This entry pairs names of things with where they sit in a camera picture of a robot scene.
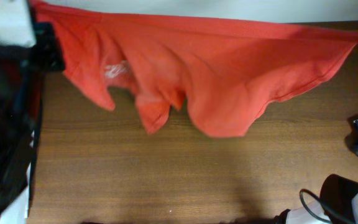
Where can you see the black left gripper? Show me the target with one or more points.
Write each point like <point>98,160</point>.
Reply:
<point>46,46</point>

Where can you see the red printed t-shirt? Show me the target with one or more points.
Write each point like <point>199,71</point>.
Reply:
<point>225,71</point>

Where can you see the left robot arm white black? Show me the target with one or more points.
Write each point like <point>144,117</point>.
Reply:
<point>29,49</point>

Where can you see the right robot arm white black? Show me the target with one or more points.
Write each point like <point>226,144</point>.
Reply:
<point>336,203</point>

